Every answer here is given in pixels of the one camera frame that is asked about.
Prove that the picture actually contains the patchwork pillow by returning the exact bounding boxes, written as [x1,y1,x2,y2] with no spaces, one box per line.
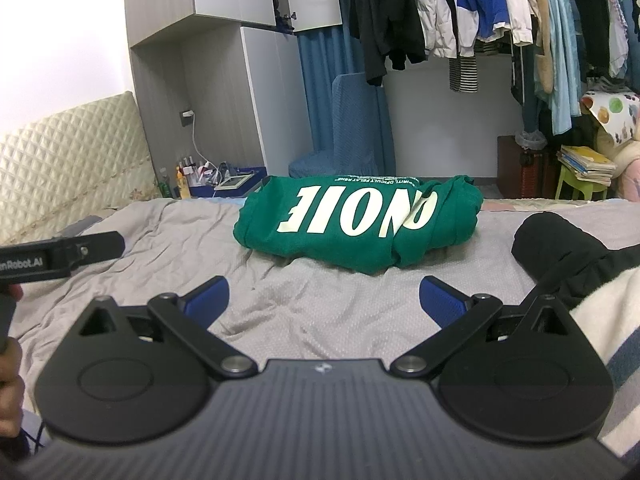
[50,214,108,241]

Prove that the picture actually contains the green stool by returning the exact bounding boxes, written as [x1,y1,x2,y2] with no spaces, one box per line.
[554,162,609,202]

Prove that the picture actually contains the person's white striped clothing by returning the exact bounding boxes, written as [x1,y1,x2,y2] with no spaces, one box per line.
[570,267,640,463]

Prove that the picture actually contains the grey wardrobe cabinet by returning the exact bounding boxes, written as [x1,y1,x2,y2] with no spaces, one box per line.
[124,0,343,196]

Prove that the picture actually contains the black hanging garment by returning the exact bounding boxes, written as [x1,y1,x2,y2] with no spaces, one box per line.
[569,0,628,80]

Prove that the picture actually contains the group of small cosmetic bottles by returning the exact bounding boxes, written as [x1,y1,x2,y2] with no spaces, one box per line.
[177,156,216,183]

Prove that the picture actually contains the cream quilted headboard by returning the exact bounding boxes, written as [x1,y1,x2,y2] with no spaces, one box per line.
[0,91,156,246]

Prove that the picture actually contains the dotted printed cloth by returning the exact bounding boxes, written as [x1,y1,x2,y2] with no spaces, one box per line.
[579,89,640,138]

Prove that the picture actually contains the blue plaid cloth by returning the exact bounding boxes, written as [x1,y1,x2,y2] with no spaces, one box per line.
[0,405,53,461]

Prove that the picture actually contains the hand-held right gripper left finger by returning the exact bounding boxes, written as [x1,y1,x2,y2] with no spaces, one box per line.
[65,276,259,380]

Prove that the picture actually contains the white charger cable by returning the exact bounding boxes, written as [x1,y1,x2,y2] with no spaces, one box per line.
[190,115,221,173]

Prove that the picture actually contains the stack of books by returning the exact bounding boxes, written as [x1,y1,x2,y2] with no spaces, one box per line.
[556,144,618,187]

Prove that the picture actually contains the blue covered chair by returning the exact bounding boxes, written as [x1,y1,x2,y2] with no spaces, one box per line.
[288,72,392,179]

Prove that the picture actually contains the brown wooden box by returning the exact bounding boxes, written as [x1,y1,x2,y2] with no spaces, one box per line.
[496,134,560,199]

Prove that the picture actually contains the dark hanging pants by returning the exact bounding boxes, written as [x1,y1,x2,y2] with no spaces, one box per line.
[510,42,547,151]

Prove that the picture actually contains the blue curtain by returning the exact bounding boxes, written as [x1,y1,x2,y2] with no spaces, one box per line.
[296,27,396,176]

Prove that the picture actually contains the blue white jersey jacket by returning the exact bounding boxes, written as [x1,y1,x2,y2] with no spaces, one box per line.
[451,0,534,58]

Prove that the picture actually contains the striped hanging garment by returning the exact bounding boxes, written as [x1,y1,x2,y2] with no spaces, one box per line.
[447,42,479,94]

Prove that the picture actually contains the black hanging jacket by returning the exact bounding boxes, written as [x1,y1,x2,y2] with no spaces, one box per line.
[347,0,426,86]

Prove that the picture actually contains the grey bed blanket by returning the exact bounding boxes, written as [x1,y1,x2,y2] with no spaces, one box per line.
[7,195,640,361]

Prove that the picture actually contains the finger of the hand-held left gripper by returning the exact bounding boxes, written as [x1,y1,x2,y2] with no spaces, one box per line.
[60,231,126,271]

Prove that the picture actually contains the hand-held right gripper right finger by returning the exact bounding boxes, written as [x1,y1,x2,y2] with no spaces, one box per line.
[389,275,583,380]

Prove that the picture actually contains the white puffer jacket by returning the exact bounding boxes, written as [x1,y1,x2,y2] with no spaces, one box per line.
[410,0,458,59]

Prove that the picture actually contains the white tablet device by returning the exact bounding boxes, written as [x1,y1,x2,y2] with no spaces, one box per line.
[214,174,257,192]

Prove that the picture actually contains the tan hanging coat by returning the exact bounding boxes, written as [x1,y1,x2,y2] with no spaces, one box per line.
[520,0,557,95]

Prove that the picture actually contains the green hoodie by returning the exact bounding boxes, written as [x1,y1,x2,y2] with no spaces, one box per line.
[232,174,485,276]

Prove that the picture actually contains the person's left hand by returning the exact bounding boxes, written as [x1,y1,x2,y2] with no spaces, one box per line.
[0,284,25,443]

